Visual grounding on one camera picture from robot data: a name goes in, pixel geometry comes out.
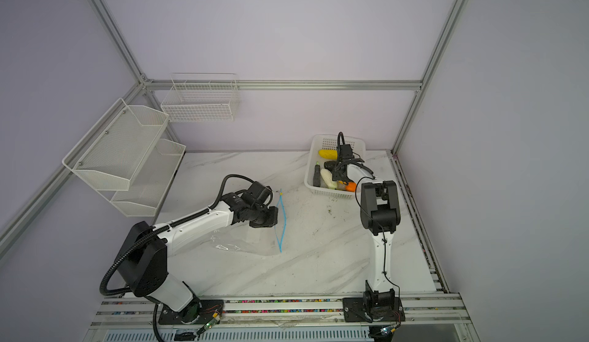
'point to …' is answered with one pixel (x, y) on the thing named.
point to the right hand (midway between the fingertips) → (343, 173)
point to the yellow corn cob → (330, 154)
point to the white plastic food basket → (327, 142)
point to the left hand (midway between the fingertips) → (276, 222)
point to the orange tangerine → (351, 186)
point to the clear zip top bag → (240, 236)
